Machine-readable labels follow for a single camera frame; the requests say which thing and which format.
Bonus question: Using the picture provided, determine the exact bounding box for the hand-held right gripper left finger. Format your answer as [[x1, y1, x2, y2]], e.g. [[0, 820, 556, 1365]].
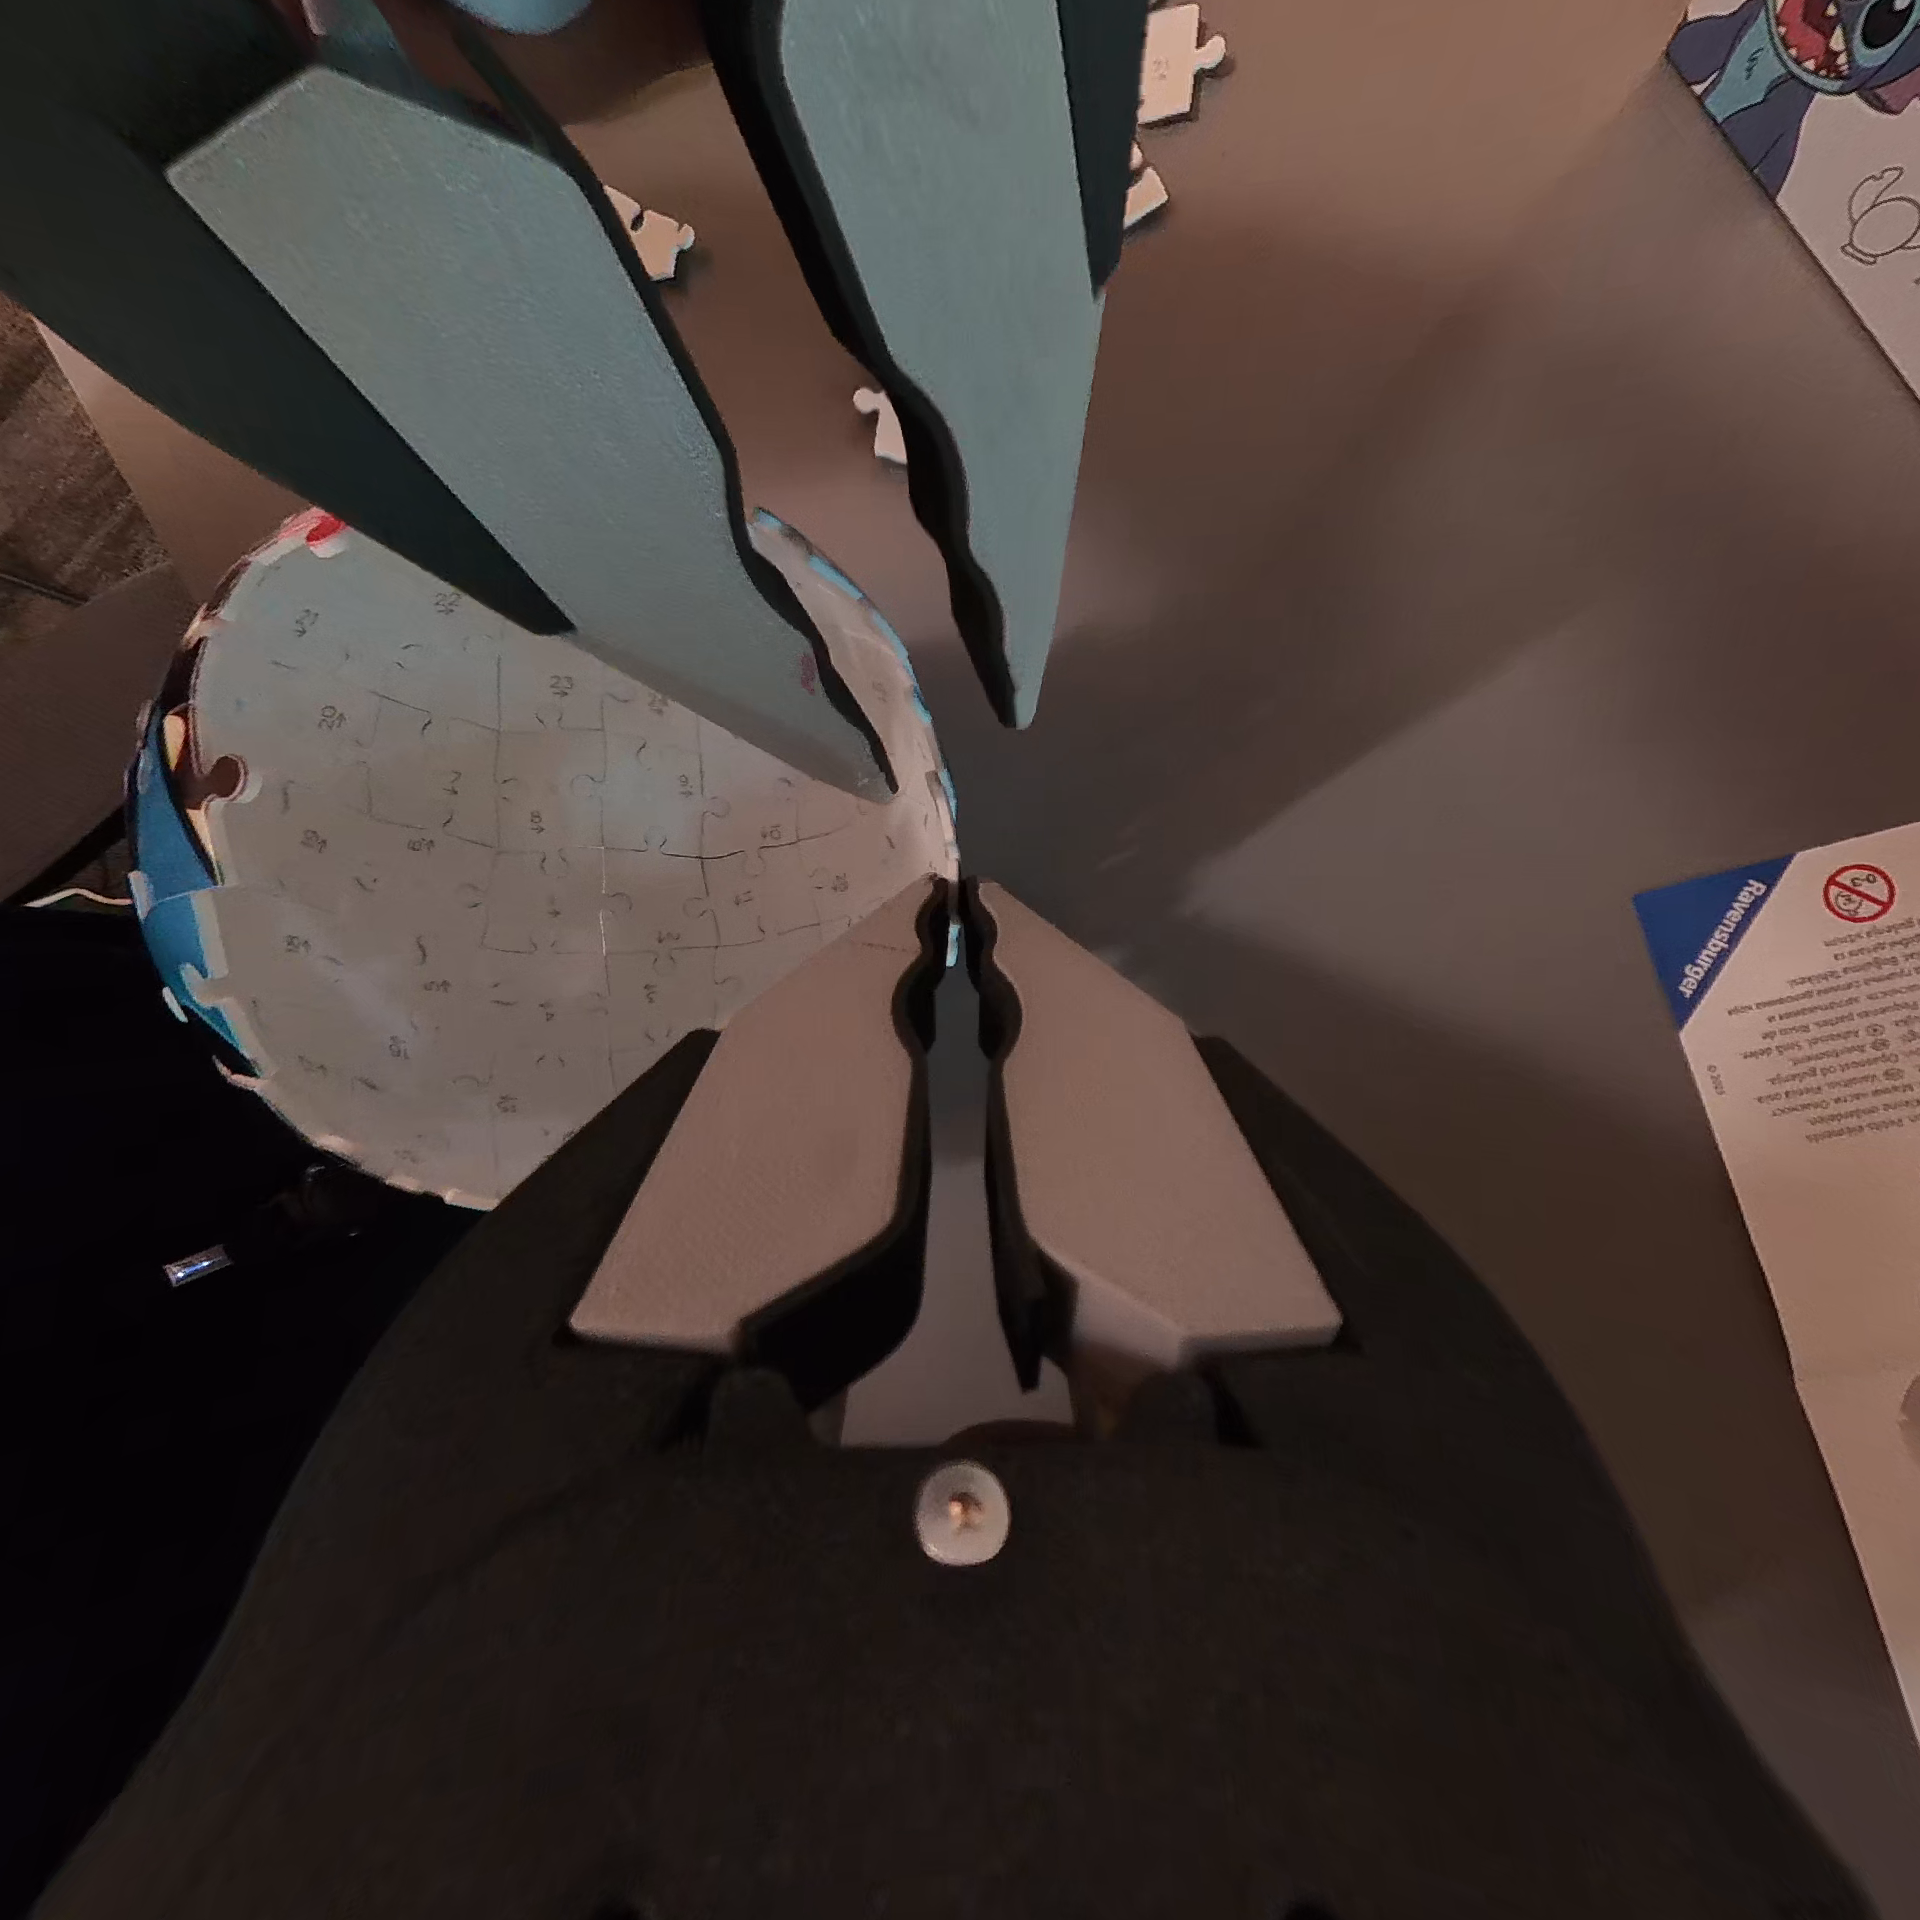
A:
[[567, 879, 952, 1415]]

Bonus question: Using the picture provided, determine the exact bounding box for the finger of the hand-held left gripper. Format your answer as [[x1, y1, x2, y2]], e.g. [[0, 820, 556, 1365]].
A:
[[702, 0, 1151, 734], [164, 67, 903, 800]]

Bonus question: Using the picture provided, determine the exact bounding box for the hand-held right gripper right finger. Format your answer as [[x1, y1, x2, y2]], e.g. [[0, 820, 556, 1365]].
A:
[[960, 879, 1343, 1445]]

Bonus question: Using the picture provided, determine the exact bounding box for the blue cartoon puzzle ball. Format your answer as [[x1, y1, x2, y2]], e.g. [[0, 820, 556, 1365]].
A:
[[126, 508, 964, 1212]]

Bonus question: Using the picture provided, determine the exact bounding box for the pile of white puzzle pieces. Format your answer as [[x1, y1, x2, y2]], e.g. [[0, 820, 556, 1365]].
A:
[[599, 0, 1234, 470]]

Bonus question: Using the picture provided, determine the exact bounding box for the colourful cartoon puzzle box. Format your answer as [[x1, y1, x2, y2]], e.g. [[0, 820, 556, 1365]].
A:
[[1664, 0, 1920, 400]]

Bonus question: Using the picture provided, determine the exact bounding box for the person's torso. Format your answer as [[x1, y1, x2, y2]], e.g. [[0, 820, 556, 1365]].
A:
[[0, 900, 505, 1920]]

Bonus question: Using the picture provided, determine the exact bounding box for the white instruction sheet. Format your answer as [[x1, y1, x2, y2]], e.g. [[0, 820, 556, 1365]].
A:
[[1631, 823, 1920, 1741]]

